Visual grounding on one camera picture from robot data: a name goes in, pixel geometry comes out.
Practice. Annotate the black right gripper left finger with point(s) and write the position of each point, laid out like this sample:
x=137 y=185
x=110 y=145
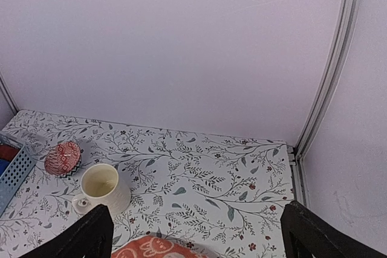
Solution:
x=90 y=236

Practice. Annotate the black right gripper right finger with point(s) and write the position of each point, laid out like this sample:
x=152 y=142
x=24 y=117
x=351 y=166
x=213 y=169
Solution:
x=307 y=235

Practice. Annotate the orange rabbit print towel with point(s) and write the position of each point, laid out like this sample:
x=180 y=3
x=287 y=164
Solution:
x=154 y=247

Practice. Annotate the cream ceramic mug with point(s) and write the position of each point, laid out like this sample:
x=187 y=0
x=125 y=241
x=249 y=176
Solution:
x=102 y=184

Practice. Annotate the red patterned small bowl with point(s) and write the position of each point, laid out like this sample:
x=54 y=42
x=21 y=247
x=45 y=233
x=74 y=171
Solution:
x=63 y=160

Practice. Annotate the light blue plastic basket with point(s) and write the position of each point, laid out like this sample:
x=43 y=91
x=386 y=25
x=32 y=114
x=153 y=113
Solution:
x=17 y=171

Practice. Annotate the blue rolled towel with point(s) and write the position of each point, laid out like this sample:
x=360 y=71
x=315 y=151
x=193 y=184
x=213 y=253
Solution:
x=3 y=165

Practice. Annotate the red rolled towel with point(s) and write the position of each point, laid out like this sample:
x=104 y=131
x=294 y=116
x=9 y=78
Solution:
x=8 y=152

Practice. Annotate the aluminium left corner post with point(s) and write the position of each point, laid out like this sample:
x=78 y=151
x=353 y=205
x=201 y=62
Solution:
x=8 y=96

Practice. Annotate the aluminium corner post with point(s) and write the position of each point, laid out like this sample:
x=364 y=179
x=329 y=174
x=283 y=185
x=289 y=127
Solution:
x=8 y=96
x=338 y=53

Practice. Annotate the aluminium right corner post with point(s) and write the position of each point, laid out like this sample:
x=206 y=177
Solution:
x=338 y=53

